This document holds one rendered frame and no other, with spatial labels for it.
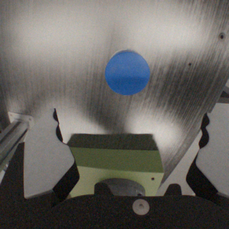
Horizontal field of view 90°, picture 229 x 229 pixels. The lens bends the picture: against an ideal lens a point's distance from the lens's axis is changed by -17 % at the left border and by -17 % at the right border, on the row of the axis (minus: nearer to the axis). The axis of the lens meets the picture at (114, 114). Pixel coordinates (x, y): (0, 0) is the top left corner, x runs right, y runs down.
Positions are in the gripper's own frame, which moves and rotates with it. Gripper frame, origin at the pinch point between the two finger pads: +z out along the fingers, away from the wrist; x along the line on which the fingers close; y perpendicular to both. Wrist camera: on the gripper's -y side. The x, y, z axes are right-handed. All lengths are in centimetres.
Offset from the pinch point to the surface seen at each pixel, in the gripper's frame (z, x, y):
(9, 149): 7.8, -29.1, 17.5
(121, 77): 9.8, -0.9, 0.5
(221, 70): 16.8, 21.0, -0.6
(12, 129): 12.9, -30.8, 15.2
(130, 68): 9.8, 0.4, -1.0
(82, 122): 16.9, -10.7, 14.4
